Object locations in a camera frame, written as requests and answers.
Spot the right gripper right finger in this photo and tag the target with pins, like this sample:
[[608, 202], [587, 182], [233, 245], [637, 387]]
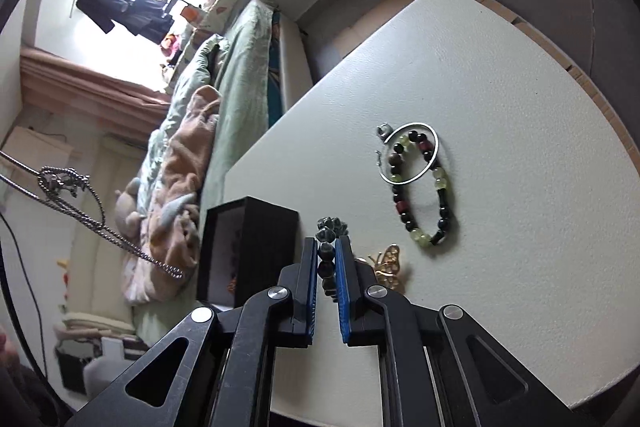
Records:
[[437, 367]]

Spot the dark hanging clothes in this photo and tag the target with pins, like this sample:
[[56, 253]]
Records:
[[145, 18]]

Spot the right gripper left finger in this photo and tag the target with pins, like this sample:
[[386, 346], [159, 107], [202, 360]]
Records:
[[214, 368]]

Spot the silver bangle with charm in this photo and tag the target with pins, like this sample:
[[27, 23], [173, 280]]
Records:
[[406, 152]]

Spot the beige plush toy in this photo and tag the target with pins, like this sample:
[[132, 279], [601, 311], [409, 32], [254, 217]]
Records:
[[128, 219]]

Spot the left hand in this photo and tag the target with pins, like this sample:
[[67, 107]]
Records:
[[9, 356]]

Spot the red blue knot charm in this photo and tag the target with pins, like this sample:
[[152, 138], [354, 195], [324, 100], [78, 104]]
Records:
[[231, 287]]

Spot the green bed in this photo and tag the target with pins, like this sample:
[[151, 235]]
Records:
[[242, 83]]

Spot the floral green pillow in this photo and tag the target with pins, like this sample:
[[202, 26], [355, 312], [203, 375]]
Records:
[[200, 72]]

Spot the pink plush blanket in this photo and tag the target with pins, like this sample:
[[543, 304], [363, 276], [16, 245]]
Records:
[[169, 230]]

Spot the beige cloth on wall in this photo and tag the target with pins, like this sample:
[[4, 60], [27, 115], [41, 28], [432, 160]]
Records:
[[37, 150]]

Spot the pink curtain left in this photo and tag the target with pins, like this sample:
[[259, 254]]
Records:
[[63, 87]]

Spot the gold butterfly brooch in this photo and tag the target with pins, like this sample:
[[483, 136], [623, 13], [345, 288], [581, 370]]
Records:
[[386, 268]]

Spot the black jewelry box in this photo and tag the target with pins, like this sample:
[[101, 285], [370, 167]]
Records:
[[249, 238]]

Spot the floral window seat cushion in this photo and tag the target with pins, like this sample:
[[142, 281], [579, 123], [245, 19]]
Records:
[[211, 20]]

